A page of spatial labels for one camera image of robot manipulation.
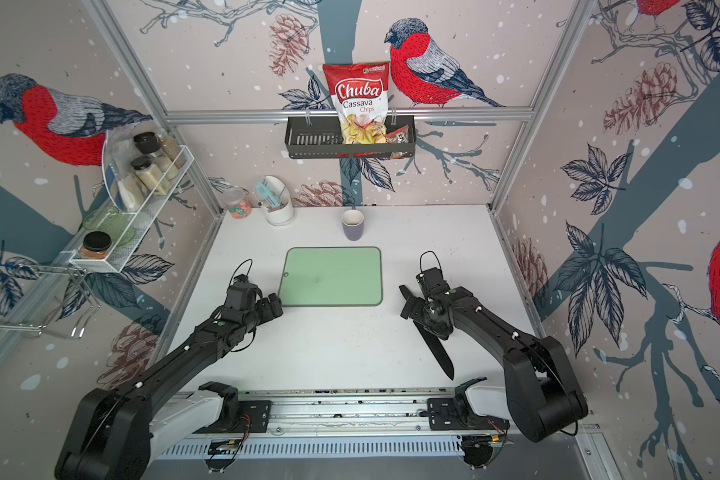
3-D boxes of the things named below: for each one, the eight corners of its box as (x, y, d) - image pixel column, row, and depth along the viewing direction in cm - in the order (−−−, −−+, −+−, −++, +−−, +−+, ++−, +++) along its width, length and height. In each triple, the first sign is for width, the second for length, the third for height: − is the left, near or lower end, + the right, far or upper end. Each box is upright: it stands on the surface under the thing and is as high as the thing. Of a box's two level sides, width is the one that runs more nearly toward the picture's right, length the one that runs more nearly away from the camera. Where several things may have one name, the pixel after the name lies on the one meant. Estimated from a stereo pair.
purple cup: (342, 241, 113) (340, 225, 105) (346, 223, 119) (344, 206, 111) (361, 242, 112) (361, 226, 105) (364, 224, 118) (363, 208, 111)
